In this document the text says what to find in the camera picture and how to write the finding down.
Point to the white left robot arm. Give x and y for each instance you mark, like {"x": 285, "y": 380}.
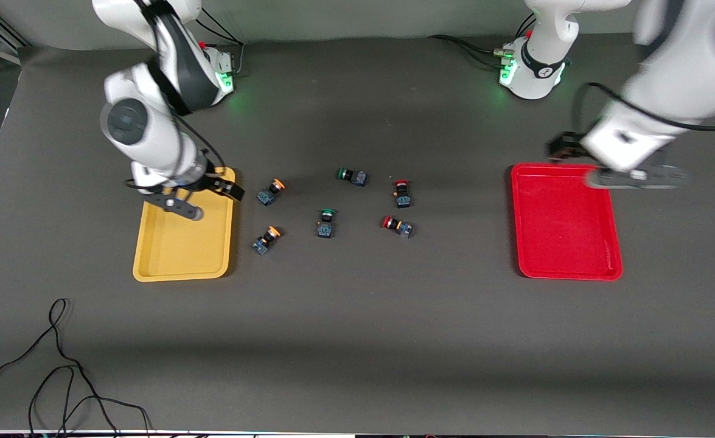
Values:
{"x": 680, "y": 73}

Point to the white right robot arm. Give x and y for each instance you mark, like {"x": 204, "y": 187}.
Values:
{"x": 150, "y": 134}

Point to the red cap push button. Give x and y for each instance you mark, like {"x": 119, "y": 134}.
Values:
{"x": 401, "y": 228}
{"x": 402, "y": 196}

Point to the yellow plastic tray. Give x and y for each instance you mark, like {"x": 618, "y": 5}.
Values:
{"x": 181, "y": 249}

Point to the yellow cap push button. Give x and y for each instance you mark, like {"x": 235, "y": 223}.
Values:
{"x": 269, "y": 193}
{"x": 265, "y": 241}

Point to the red plastic tray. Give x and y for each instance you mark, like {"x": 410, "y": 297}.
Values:
{"x": 564, "y": 231}

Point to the green cap push button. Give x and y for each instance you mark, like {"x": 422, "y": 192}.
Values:
{"x": 325, "y": 226}
{"x": 357, "y": 177}

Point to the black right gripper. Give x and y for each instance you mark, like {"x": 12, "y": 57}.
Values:
{"x": 217, "y": 182}

